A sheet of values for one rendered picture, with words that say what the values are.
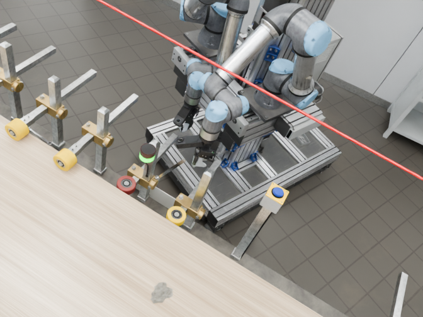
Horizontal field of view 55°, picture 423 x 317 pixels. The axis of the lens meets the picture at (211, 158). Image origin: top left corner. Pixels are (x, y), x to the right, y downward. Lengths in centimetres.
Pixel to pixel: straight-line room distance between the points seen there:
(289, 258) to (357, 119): 176
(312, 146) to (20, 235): 228
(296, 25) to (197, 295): 104
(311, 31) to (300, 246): 175
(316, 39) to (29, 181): 121
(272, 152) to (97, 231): 174
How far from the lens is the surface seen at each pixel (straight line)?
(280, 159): 302
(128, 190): 172
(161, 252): 160
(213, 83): 158
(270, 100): 203
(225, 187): 271
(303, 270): 286
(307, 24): 156
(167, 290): 153
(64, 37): 393
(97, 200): 169
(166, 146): 195
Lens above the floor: 234
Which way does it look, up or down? 49 degrees down
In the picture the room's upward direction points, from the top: 22 degrees clockwise
